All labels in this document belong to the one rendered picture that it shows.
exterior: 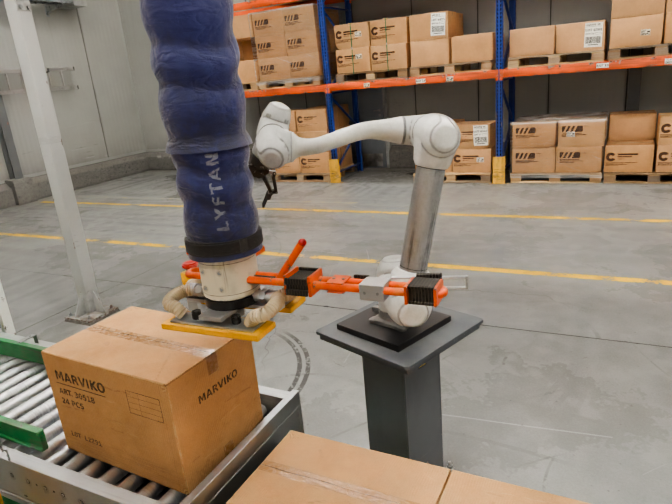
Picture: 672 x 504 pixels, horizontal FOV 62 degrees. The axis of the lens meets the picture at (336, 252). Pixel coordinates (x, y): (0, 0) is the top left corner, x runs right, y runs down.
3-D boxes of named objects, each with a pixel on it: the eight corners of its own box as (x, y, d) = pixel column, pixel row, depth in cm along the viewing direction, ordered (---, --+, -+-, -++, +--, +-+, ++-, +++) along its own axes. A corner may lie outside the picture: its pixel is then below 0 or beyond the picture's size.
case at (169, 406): (67, 448, 203) (40, 350, 191) (150, 392, 236) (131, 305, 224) (189, 496, 174) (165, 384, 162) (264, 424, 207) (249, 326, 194)
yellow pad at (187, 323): (161, 329, 166) (158, 314, 164) (182, 315, 174) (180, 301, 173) (258, 342, 151) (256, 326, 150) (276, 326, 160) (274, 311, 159)
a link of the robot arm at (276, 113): (253, 131, 206) (252, 147, 195) (266, 93, 197) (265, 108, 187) (281, 140, 209) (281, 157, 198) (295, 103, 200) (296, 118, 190)
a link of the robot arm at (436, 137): (418, 314, 219) (432, 339, 198) (377, 311, 217) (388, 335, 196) (455, 115, 198) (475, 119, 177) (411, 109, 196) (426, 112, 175)
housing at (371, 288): (359, 300, 147) (357, 284, 146) (368, 291, 153) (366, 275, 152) (383, 302, 144) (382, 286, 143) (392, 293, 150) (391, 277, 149)
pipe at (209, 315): (163, 315, 166) (160, 298, 164) (213, 285, 188) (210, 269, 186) (260, 327, 152) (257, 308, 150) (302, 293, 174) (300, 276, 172)
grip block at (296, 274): (283, 296, 155) (280, 276, 153) (299, 283, 163) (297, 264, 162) (310, 298, 152) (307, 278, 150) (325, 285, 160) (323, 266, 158)
